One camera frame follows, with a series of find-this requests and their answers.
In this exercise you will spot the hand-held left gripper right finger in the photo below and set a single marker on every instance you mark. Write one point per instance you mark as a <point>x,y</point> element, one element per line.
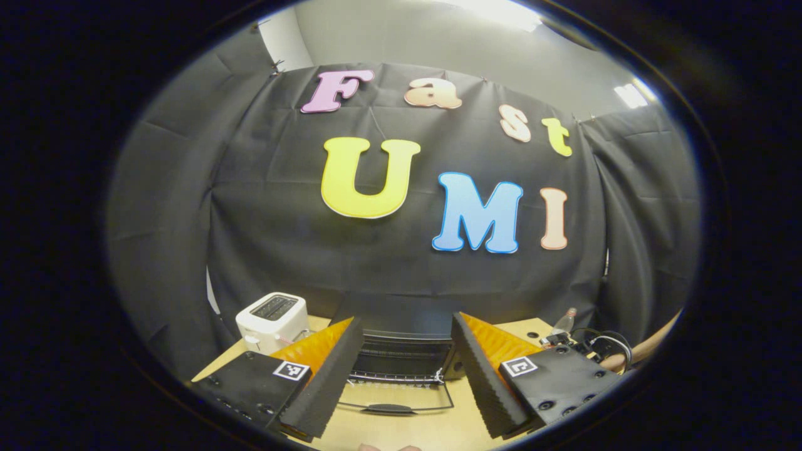
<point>479,376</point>

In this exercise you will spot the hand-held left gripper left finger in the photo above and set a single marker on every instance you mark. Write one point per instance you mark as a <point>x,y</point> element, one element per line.
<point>332,382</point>

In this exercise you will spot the black electric oven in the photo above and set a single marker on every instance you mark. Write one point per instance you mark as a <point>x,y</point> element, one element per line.
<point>401,313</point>

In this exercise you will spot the metal oven rack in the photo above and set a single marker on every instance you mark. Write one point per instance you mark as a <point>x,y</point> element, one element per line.
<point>401,378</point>

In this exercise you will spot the clear water bottle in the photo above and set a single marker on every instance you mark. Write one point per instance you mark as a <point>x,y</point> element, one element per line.
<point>564,321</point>

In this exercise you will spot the white toaster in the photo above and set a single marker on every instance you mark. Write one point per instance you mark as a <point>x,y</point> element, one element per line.
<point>272,319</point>

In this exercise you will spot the small ceiling light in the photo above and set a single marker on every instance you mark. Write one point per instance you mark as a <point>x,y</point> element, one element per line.
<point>630,95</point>

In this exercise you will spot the large ceiling light panel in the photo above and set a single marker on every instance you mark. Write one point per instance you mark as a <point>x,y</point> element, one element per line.
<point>495,11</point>

